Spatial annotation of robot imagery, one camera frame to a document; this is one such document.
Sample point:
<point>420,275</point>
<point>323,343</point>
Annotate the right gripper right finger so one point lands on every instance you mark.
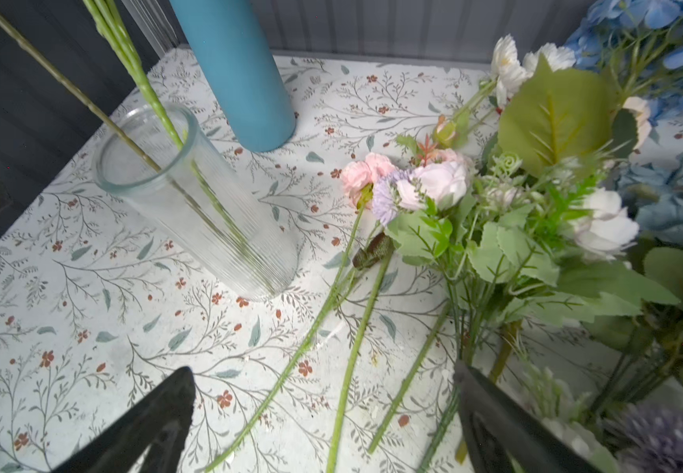
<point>498,431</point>

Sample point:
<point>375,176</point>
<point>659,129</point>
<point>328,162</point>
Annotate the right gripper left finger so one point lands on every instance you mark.
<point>153,431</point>

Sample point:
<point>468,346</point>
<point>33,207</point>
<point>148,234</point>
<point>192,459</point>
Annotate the white flower green bunch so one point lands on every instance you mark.
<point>506,199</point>

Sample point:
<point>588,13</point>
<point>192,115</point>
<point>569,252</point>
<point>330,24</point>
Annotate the clear ribbed glass vase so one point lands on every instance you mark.
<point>193,195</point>

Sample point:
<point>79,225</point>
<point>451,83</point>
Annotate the pink rose flower stem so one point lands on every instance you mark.
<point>360,180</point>

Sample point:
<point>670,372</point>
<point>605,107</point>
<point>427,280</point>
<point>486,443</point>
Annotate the orange gerbera flower stem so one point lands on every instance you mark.
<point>110,25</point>

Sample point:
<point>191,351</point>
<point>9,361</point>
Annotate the cream rose flower spray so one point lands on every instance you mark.
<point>52,70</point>

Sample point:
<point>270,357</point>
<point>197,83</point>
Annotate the teal cylindrical vase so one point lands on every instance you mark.
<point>233,53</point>

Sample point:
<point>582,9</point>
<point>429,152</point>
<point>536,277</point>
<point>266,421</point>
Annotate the lilac pink flower bunch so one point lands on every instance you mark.
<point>646,437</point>

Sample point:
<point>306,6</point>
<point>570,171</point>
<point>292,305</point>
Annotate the light blue hydrangea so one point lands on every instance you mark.
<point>655,198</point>

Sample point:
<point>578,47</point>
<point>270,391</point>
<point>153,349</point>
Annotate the dark blue hydrangea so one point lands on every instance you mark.
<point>638,47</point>

